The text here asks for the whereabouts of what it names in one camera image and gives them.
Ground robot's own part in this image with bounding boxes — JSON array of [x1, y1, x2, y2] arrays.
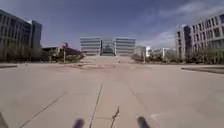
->
[[136, 115, 152, 128], [72, 118, 85, 128]]

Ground grey multi-storey building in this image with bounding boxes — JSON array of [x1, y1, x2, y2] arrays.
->
[[0, 8, 43, 62]]

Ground pale multi-storey building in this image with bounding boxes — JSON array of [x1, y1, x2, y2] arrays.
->
[[175, 13, 224, 63]]

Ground pale paved plaza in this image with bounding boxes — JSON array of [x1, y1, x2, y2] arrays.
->
[[0, 55, 224, 128]]

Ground wide glass-fronted building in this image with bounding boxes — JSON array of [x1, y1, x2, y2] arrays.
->
[[79, 36, 137, 57]]

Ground low dark building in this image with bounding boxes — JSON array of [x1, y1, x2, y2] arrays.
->
[[42, 42, 84, 62]]

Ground white low building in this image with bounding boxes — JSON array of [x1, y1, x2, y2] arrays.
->
[[133, 45, 177, 61]]

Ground pole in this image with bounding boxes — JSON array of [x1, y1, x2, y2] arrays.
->
[[63, 46, 67, 64]]

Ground row of trees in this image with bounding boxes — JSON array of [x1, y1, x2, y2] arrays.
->
[[131, 47, 224, 65], [0, 43, 51, 63]]

